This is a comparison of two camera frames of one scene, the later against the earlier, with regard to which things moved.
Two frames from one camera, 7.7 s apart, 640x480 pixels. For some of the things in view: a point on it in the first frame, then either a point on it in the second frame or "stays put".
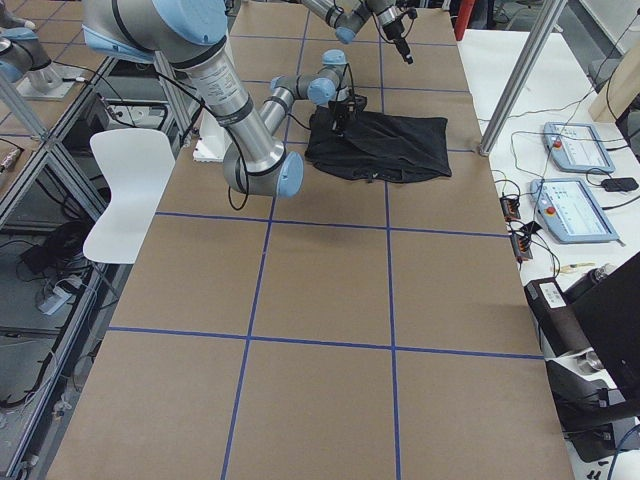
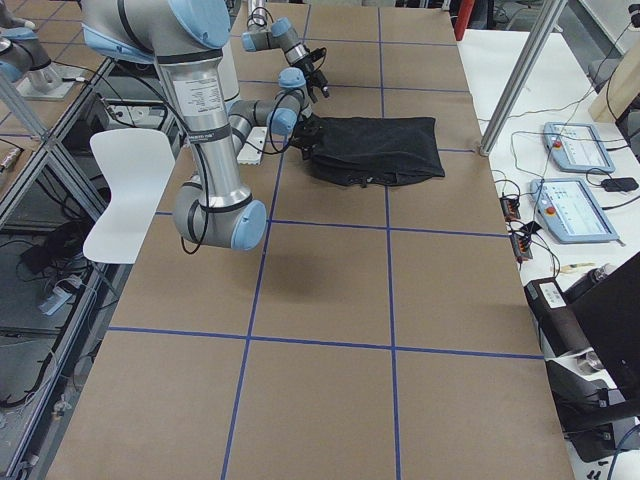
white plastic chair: [136, 165] stays put
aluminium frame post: [546, 18] stays put
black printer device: [589, 331] stays put
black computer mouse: [620, 184] stays put
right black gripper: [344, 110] to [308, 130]
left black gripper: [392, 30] to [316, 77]
